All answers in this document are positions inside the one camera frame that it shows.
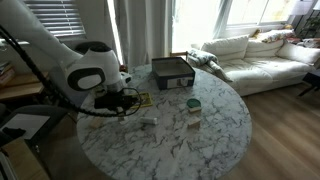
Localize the dark blue open box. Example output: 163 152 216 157
152 57 195 90

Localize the folded grey blanket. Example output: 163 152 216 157
187 49 231 82

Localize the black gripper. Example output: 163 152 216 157
94 91 140 118

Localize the wooden side desk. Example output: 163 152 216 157
0 64 44 102

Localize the white sofa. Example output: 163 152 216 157
187 35 320 96

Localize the floral cushion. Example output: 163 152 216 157
252 29 295 43

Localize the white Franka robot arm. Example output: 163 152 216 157
0 0 141 117

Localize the wooden block right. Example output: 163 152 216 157
187 117 201 129

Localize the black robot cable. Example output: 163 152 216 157
0 26 143 118

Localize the white curtain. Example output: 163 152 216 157
107 0 175 68

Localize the yellow framed picture book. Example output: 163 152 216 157
132 92 153 109

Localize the grey chair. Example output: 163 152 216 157
0 104 68 149

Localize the large wooden block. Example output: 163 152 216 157
89 117 103 129

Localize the white small rectangular box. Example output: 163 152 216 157
140 117 158 125

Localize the green round lid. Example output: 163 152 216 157
187 98 201 108

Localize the dark coffee table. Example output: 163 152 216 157
299 69 320 97

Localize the wooden block under lid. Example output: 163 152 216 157
188 106 202 113

